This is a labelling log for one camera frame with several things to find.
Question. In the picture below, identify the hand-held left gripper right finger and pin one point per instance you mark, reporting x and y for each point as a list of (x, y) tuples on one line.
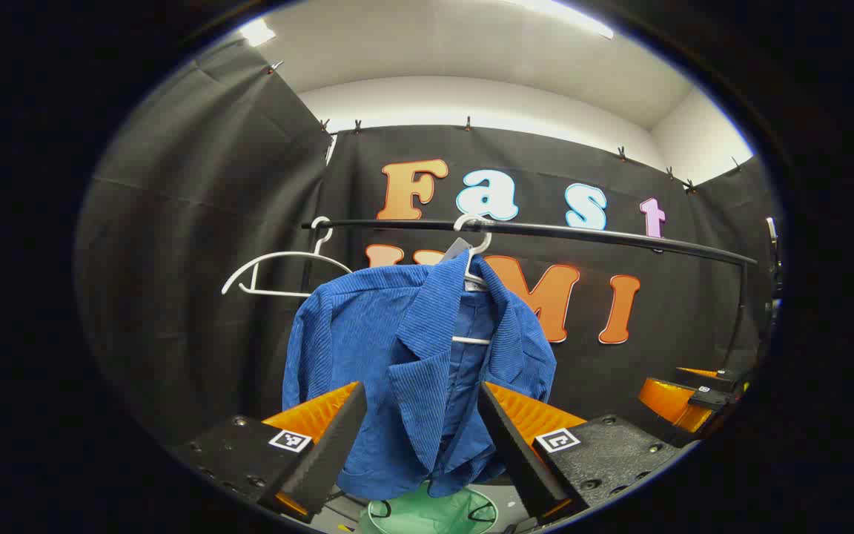
[(520, 452)]

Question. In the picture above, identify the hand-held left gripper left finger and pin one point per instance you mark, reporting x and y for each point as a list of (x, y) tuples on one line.
[(327, 452)]

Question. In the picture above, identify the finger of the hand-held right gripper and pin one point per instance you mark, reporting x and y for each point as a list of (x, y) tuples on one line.
[(668, 400), (716, 377)]

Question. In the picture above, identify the green laundry hamper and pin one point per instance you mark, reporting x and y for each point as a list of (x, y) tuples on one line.
[(427, 515)]

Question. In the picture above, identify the white plastic hanger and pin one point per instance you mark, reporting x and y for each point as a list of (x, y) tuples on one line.
[(471, 340), (286, 254)]

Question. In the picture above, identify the black clothes rack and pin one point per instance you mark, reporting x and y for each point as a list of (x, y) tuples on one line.
[(583, 232)]

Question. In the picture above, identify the black backdrop cloth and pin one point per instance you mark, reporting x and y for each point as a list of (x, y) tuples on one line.
[(197, 222)]

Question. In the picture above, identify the row of black backdrop clips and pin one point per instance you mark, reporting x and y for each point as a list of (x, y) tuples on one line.
[(468, 124)]

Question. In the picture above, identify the ceiling light strip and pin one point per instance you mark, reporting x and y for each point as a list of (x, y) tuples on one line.
[(256, 32)]

